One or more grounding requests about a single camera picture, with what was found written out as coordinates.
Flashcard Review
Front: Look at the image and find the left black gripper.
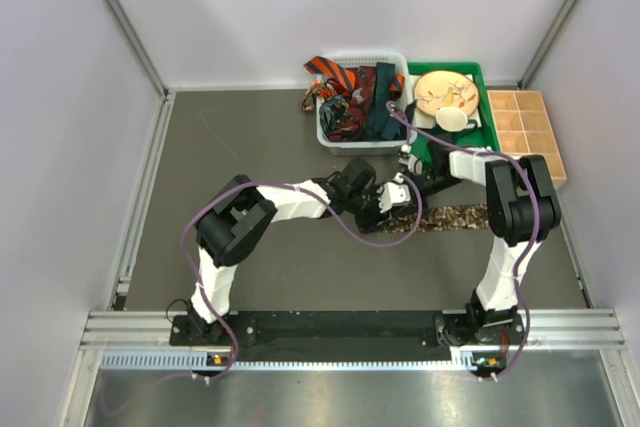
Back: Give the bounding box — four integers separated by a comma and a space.
344, 182, 392, 233

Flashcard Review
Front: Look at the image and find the brown floral tie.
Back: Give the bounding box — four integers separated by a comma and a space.
376, 203, 489, 233

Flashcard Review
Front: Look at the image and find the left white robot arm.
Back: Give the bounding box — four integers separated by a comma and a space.
188, 158, 411, 344

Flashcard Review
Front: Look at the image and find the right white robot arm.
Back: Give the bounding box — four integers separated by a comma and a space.
408, 142, 561, 346

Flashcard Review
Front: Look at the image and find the dark green white mug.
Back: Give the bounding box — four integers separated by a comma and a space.
433, 107, 479, 144

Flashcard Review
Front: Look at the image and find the dark red patterned tie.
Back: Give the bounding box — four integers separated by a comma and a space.
328, 66, 375, 142

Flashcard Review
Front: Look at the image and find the green plastic tray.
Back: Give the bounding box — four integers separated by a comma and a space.
408, 62, 499, 151

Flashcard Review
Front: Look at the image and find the dark teal tie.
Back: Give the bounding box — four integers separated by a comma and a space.
362, 62, 407, 142

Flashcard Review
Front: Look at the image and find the blue patterned tie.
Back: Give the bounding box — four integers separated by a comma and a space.
318, 96, 349, 138

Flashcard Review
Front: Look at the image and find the beige floral plate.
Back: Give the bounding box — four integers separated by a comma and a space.
414, 70, 480, 116

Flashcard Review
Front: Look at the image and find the wooden compartment box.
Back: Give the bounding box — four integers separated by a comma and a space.
488, 90, 567, 190

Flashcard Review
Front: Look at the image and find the orange floral dark tie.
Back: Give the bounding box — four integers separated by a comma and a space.
300, 79, 345, 113

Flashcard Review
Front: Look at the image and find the orange navy striped tie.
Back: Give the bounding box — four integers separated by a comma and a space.
303, 56, 405, 99

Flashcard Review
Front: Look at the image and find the white plastic basket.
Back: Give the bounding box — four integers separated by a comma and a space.
313, 51, 413, 156

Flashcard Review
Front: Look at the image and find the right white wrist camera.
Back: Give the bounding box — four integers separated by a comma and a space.
398, 144, 426, 176

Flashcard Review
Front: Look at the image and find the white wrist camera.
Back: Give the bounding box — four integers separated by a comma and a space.
398, 144, 426, 176
377, 173, 413, 214

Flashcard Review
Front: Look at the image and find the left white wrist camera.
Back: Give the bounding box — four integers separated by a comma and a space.
377, 173, 413, 214

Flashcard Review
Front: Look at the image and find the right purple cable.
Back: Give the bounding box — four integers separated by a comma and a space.
387, 100, 544, 382

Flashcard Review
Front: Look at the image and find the purple cable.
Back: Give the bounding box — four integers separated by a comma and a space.
387, 100, 544, 382
180, 175, 425, 383

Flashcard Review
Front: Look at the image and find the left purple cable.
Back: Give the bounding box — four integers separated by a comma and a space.
180, 175, 425, 383

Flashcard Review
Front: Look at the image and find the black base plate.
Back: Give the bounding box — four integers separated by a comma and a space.
169, 310, 524, 362

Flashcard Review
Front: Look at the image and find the aluminium frame rail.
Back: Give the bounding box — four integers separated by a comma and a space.
79, 309, 625, 371

